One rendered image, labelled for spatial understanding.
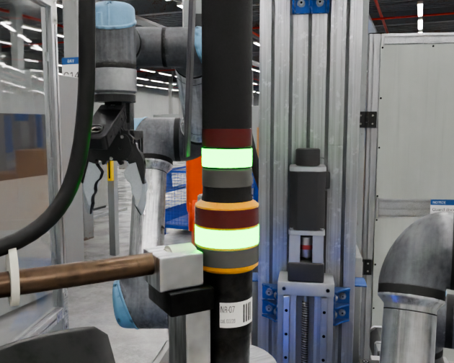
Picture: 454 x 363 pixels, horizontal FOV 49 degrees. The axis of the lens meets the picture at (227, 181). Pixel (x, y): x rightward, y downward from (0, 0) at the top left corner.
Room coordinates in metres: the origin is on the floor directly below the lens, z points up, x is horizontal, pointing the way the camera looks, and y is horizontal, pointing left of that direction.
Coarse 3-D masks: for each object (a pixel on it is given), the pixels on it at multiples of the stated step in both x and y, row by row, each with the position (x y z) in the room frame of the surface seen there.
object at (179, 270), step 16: (160, 256) 0.30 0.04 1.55; (176, 256) 0.30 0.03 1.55; (192, 256) 0.30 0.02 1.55; (160, 272) 0.29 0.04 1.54; (176, 272) 0.30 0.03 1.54; (192, 272) 0.30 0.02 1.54; (160, 288) 0.29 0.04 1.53; (176, 288) 0.30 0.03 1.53; (192, 288) 0.30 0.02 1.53; (208, 288) 0.30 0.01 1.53; (160, 304) 0.30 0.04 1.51; (176, 304) 0.29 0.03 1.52; (192, 304) 0.30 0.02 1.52; (208, 304) 0.30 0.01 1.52; (176, 320) 0.31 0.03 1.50; (192, 320) 0.30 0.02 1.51; (208, 320) 0.31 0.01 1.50; (176, 336) 0.31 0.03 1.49; (192, 336) 0.30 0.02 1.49; (208, 336) 0.31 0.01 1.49; (176, 352) 0.31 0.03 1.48; (192, 352) 0.30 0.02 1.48; (208, 352) 0.31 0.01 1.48; (256, 352) 0.35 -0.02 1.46
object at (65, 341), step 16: (32, 336) 0.41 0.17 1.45; (48, 336) 0.42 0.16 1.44; (64, 336) 0.42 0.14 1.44; (80, 336) 0.43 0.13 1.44; (96, 336) 0.44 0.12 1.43; (0, 352) 0.38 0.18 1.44; (16, 352) 0.39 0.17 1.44; (32, 352) 0.40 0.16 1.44; (48, 352) 0.40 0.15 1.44; (64, 352) 0.41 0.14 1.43; (80, 352) 0.42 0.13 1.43; (96, 352) 0.43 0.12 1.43
